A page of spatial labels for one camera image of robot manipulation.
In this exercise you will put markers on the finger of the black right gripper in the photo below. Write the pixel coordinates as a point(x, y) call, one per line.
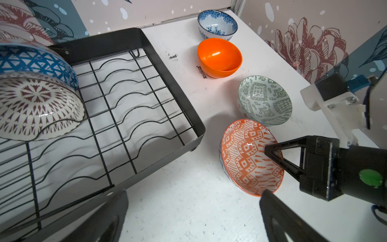
point(294, 170)
point(274, 150)

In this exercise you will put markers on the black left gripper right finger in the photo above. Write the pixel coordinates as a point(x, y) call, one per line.
point(282, 224)

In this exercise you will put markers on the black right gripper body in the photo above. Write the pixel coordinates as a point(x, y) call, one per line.
point(319, 168)

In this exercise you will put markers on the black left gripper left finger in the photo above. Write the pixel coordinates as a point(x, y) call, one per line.
point(105, 225)

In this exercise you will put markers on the red orange patterned bowl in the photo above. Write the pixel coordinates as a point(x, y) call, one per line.
point(243, 156)

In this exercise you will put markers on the green patterned bowl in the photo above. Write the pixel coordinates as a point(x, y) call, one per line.
point(264, 101)

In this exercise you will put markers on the black wire dish rack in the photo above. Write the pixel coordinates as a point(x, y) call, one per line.
point(134, 120)

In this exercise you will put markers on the brown white patterned bowl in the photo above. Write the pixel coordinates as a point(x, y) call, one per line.
point(37, 107)

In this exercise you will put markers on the blue triangle patterned bowl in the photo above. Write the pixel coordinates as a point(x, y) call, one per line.
point(18, 55)

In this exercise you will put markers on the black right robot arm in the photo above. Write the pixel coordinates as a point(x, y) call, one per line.
point(361, 173)

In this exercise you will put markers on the orange plastic bowl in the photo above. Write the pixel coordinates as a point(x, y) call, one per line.
point(219, 58)

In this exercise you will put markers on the blue floral white bowl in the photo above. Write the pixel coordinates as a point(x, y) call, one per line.
point(216, 24)

